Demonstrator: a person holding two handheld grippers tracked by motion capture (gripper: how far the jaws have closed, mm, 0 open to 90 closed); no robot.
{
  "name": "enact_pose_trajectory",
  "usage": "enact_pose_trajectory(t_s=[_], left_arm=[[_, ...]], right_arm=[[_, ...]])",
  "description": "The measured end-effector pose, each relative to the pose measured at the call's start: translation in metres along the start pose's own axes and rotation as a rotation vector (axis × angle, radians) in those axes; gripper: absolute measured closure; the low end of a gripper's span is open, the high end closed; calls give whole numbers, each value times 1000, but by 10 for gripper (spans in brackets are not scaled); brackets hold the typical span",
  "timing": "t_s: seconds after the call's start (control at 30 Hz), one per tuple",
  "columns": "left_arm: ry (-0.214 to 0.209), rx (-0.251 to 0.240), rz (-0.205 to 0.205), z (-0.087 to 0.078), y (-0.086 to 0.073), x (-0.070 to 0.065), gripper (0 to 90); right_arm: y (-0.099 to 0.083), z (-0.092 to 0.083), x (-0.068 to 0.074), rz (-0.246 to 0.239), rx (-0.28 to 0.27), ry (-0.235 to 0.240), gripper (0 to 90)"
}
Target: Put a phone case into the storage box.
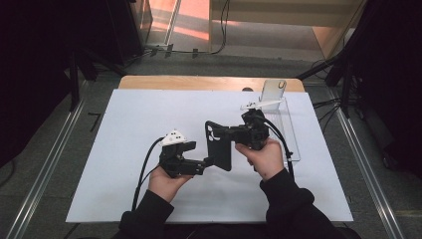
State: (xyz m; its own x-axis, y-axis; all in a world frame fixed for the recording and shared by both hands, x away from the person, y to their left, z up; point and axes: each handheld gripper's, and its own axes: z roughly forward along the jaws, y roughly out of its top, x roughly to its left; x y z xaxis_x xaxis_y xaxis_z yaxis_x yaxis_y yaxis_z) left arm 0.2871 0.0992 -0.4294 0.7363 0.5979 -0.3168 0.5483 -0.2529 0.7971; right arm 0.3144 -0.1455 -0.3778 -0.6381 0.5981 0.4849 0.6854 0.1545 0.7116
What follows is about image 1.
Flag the white board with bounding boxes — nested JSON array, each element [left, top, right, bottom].
[[65, 89, 354, 224]]

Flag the black tripod stand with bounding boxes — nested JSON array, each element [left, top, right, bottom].
[[296, 49, 357, 119], [67, 49, 128, 113]]

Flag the clear plastic rack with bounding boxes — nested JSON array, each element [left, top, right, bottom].
[[255, 95, 302, 167]]

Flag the black phone case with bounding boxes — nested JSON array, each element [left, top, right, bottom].
[[204, 119, 234, 172]]

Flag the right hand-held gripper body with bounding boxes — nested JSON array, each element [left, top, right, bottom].
[[232, 99, 285, 151]]

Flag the metal floor rail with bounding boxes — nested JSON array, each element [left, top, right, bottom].
[[329, 87, 406, 239], [5, 99, 88, 239]]

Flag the black cabinet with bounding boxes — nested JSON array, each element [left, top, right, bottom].
[[105, 0, 154, 67]]

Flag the left hand-held gripper cable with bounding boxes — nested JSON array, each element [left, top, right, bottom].
[[130, 135, 166, 212]]

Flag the person's right hand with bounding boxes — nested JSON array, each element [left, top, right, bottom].
[[234, 137, 287, 182]]

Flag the hand-held gripper cable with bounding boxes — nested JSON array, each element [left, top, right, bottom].
[[261, 116, 297, 180], [130, 135, 166, 212]]

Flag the right hand-held gripper cable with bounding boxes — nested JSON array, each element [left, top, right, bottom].
[[261, 116, 297, 180]]

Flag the wooden table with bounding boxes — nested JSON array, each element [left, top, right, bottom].
[[117, 75, 306, 94]]

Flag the iridescent clear phone case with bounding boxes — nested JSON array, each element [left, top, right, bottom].
[[259, 78, 289, 105]]

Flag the black floor cables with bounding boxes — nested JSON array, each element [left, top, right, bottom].
[[312, 94, 344, 132]]

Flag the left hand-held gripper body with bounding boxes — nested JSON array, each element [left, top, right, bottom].
[[158, 128, 205, 179]]

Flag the person's left hand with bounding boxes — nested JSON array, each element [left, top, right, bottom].
[[147, 164, 193, 204]]

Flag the black hanging cable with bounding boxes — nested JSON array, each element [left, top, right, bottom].
[[145, 0, 232, 57]]

